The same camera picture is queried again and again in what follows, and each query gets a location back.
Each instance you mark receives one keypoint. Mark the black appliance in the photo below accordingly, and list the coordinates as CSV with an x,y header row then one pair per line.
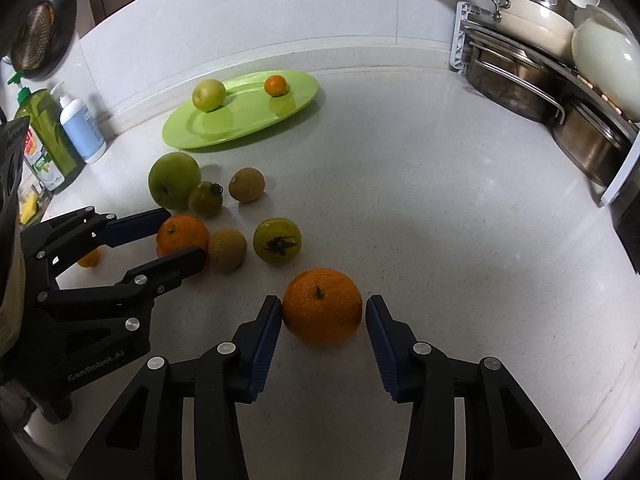
x,y
629,240

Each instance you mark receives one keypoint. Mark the yellow sponge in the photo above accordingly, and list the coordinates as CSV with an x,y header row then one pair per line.
x,y
29,209

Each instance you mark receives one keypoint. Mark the green apple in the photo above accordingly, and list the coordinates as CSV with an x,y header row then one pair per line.
x,y
172,177

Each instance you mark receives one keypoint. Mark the large steel pot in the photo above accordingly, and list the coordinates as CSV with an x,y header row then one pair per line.
x,y
510,80

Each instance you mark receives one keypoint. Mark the green dish soap bottle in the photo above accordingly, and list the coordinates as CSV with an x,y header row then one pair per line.
x,y
45,130

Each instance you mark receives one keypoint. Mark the small orange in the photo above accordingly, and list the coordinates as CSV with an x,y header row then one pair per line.
x,y
275,85
90,259

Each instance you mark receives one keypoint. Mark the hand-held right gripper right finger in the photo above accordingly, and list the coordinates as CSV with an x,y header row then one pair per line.
x,y
382,345

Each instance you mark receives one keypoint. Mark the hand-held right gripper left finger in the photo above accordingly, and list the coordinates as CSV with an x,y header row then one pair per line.
x,y
265,345

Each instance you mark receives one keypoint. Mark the bronze mesh strainer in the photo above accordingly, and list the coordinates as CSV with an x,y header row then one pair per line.
x,y
32,35

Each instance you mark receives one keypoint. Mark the black frying pan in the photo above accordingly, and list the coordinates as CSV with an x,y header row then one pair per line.
x,y
65,15

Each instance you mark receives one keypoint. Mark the green plate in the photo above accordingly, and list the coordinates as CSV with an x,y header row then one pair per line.
x,y
250,120

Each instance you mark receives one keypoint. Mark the brown round fruit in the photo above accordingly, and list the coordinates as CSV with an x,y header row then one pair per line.
x,y
246,185
229,251

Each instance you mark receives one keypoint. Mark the pot rack with white frame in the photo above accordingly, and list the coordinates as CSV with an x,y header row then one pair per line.
x,y
460,35

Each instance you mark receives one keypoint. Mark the large orange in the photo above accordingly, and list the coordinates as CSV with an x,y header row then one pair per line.
x,y
322,310
180,232

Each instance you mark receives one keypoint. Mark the yellow-green round fruit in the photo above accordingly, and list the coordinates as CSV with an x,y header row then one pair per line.
x,y
208,94

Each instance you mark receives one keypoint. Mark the green tomato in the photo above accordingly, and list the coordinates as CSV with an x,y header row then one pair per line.
x,y
205,201
277,240

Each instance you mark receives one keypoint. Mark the white pump bottle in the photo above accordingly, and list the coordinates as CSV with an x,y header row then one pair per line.
x,y
82,130

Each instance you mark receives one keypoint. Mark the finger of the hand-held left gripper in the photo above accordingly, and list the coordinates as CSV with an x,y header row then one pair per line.
x,y
140,225
175,265

